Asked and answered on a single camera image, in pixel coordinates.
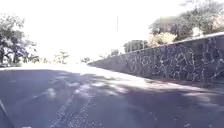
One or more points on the grey asphalt road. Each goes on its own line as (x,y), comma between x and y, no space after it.
(110,100)

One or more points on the row of trees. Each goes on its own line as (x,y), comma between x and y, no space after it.
(13,46)

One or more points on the dark stone wall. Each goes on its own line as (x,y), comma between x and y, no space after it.
(173,61)

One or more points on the trees behind stone wall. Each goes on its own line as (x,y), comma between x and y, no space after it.
(190,23)

